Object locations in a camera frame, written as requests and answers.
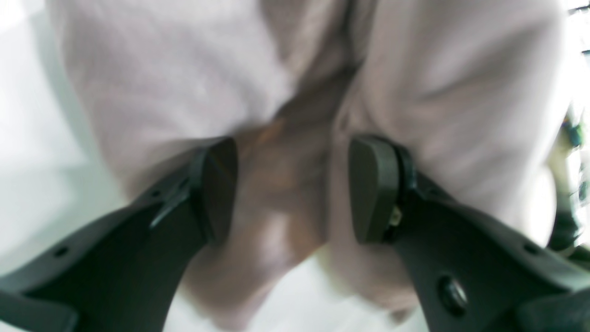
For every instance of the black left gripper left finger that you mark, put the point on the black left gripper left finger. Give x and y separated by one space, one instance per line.
120 272

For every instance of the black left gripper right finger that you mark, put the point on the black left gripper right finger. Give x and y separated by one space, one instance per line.
472 273

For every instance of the mauve T-shirt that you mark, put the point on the mauve T-shirt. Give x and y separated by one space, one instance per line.
470 87

